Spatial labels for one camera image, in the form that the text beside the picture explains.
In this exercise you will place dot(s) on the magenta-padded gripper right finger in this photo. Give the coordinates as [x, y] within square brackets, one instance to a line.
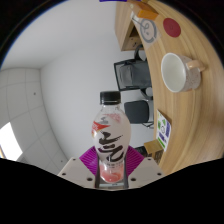
[146, 170]

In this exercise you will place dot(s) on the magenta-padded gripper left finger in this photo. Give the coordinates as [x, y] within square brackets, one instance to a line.
[75, 170]

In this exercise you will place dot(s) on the clear bottle with pink drink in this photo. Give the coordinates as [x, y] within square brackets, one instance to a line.
[111, 140]

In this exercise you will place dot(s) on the large dark brown box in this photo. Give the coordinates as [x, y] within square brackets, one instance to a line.
[154, 150]

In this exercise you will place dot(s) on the white and green leaflet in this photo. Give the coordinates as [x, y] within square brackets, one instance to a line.
[163, 131]

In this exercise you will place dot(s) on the black solid-back office chair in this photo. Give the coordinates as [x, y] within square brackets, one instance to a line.
[137, 111]

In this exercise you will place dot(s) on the ceiling light panel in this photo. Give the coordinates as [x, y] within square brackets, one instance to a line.
[10, 141]

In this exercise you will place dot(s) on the black mesh-back office chair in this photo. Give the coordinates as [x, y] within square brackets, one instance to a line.
[131, 75]

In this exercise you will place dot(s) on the white speckled mug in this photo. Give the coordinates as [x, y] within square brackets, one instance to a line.
[176, 71]

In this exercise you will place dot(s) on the white sheet with circle print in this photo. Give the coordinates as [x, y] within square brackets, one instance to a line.
[148, 30]

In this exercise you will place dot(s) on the wooden side desk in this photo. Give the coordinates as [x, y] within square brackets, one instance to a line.
[125, 31]

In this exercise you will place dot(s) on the flat round red coaster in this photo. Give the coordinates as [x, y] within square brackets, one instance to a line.
[172, 27]

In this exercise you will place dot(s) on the orange-brown box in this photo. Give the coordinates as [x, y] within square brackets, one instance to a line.
[148, 14]

